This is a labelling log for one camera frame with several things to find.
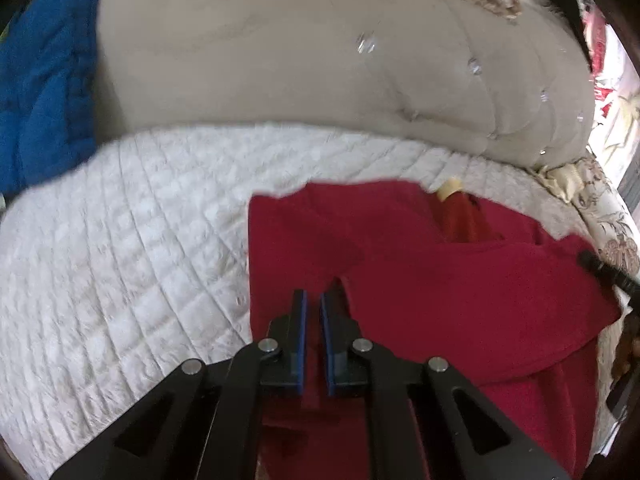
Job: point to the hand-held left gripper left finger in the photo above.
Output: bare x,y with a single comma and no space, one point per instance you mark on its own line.
298,340

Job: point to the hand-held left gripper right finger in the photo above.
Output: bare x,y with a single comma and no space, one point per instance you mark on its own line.
326,340

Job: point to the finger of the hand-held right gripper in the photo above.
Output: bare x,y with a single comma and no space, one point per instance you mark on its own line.
605,269

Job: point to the red fleece garment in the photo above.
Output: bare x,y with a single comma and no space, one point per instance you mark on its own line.
450,300

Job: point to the floral sofa armrest cover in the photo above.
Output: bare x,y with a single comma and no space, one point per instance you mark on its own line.
600,210

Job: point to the white quilted sofa cover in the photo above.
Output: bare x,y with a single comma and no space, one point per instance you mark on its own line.
125,235

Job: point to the red hanging garment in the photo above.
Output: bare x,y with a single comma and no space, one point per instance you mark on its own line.
597,35

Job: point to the beige tufted sofa backrest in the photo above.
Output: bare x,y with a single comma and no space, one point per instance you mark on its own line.
300,70

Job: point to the blue quilted cushion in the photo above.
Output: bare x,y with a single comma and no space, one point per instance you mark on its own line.
45,85

